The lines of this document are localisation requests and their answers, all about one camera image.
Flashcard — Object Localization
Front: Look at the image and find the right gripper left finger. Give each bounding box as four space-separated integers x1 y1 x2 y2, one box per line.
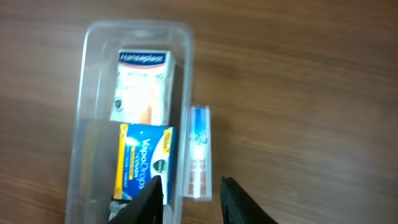
108 175 164 224

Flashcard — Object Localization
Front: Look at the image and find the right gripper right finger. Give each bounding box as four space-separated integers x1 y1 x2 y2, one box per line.
220 177 278 224

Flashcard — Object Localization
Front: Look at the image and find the green Zam-Buk box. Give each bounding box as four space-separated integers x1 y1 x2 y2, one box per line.
108 199 130 221

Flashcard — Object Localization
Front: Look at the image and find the white Panadol box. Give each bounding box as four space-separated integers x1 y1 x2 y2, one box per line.
183 106 212 201

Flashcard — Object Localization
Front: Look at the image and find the blue yellow VapoDrops box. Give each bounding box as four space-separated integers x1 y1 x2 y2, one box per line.
113 124 178 205

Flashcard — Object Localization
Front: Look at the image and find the Hansaplast plaster box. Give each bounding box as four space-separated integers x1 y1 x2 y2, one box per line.
109 49 176 126

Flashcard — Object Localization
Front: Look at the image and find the clear plastic container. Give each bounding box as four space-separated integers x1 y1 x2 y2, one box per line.
65 20 195 223

